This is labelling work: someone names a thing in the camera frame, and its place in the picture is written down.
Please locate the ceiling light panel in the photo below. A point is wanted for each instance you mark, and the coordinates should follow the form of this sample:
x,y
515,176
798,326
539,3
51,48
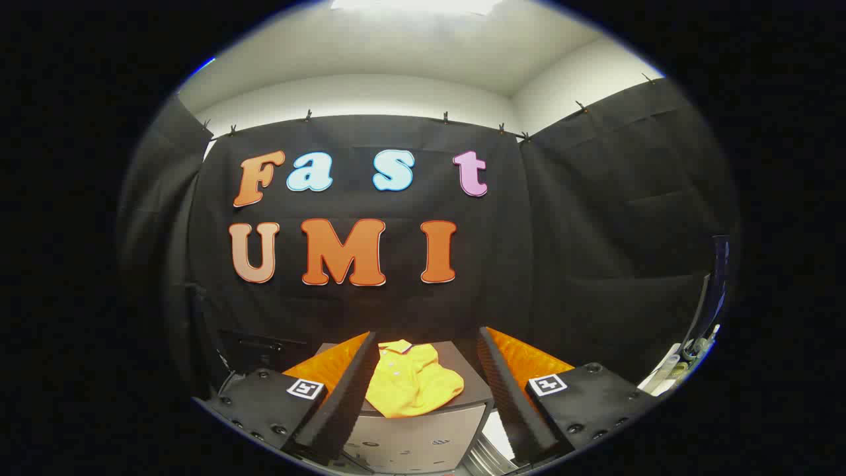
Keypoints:
x,y
416,5

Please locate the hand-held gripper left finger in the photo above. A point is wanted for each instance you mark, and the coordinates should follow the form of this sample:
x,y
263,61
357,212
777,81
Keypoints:
x,y
264,403

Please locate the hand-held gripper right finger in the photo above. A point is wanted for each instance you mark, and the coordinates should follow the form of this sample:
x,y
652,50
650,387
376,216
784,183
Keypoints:
x,y
588,403

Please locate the yellow polo shirt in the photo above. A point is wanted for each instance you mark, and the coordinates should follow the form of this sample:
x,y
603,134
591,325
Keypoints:
x,y
410,383

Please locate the row of black cloth clips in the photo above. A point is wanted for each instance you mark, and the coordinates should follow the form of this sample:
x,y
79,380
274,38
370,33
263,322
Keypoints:
x,y
308,116

